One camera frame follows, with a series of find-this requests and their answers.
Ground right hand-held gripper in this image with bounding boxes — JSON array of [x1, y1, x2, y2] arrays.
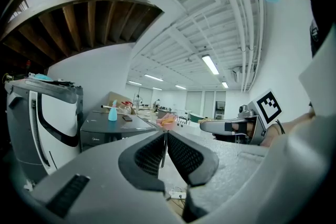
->
[[199, 89, 284, 146]]

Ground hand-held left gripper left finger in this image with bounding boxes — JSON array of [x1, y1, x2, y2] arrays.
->
[[118, 130, 169, 192]]

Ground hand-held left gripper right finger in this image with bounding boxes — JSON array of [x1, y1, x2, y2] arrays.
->
[[167, 130, 220, 223]]

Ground dark grey washing machine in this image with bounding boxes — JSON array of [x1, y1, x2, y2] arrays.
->
[[79, 110, 159, 153]]

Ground person's right forearm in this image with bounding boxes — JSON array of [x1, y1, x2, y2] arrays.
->
[[259, 110, 316, 148]]

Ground white and grey machine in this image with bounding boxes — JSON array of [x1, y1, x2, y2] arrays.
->
[[4, 78, 85, 182]]

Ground green tub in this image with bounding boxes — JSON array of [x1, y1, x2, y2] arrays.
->
[[189, 112, 208, 123]]

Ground white power strip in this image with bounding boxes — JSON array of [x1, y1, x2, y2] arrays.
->
[[169, 190, 187, 199]]

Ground pink basket with orange items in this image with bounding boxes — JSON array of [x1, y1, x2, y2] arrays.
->
[[156, 114, 177, 131]]

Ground glass jar with red lid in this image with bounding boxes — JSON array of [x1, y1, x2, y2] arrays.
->
[[121, 101, 132, 115]]

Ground light blue spray bottle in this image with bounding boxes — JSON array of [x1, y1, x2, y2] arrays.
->
[[108, 99, 118, 122]]

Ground black wrist band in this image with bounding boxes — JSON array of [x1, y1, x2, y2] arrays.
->
[[275, 120, 286, 135]]

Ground cardboard box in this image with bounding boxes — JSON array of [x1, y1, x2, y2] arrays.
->
[[103, 91, 138, 115]]

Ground white ceiling pipes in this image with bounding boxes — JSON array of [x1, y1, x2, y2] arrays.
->
[[230, 0, 265, 93]]

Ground crumpled blue cloth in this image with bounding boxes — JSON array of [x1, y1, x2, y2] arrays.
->
[[33, 73, 54, 82]]

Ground person's black shirt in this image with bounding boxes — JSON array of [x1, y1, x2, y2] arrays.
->
[[309, 0, 336, 59]]

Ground wooden staircase underside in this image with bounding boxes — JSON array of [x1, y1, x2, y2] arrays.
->
[[0, 0, 164, 68]]

